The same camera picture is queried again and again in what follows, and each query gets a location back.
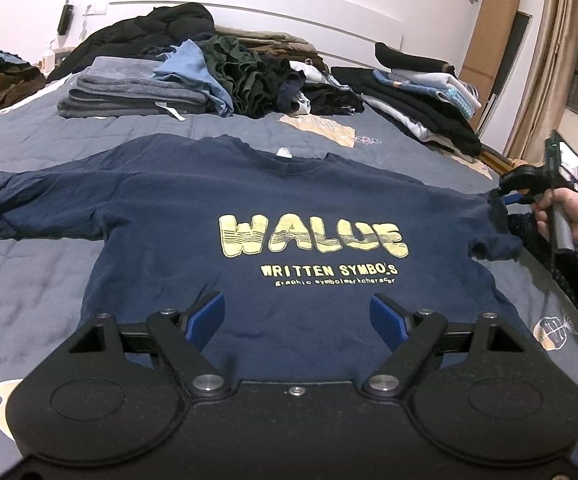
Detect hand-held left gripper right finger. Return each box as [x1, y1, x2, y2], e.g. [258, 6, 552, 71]
[363, 294, 530, 400]

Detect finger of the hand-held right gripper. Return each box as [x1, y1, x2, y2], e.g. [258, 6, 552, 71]
[498, 162, 547, 195]
[490, 191, 536, 207]

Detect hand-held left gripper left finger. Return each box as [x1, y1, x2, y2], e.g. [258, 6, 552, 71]
[64, 291, 230, 398]

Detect navy printed T-shirt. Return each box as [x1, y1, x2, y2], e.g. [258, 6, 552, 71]
[0, 133, 550, 386]

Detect stack of folded clothes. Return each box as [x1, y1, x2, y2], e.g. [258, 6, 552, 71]
[330, 42, 486, 160]

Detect khaki folded clothes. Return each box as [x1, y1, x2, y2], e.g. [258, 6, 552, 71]
[214, 25, 320, 70]

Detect dotted navy pillow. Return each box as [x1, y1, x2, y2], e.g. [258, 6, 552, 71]
[508, 210, 578, 323]

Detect black board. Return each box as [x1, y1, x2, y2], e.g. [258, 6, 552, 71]
[480, 10, 533, 137]

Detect beige curtain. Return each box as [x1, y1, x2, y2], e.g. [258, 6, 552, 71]
[500, 0, 578, 162]

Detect cardboard roll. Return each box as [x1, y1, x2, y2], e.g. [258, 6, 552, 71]
[460, 0, 526, 134]

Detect grey printed quilt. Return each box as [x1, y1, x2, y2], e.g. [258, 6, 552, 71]
[0, 67, 578, 466]

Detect black garment pile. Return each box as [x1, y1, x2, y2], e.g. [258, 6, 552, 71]
[274, 57, 366, 117]

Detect folded grey towel stack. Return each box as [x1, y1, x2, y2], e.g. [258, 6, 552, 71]
[57, 56, 210, 122]

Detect light blue garment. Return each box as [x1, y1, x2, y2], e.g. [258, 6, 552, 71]
[153, 41, 236, 118]

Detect dark green garment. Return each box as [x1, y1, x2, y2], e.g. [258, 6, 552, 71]
[198, 35, 290, 117]

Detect white headboard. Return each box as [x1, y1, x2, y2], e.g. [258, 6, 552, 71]
[108, 0, 406, 67]

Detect black padded jacket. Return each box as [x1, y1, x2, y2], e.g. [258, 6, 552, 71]
[48, 2, 216, 82]

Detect black hairbrush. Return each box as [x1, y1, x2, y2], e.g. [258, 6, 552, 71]
[57, 4, 74, 37]

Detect wooden bed frame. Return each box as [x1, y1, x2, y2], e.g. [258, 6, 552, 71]
[478, 151, 526, 173]

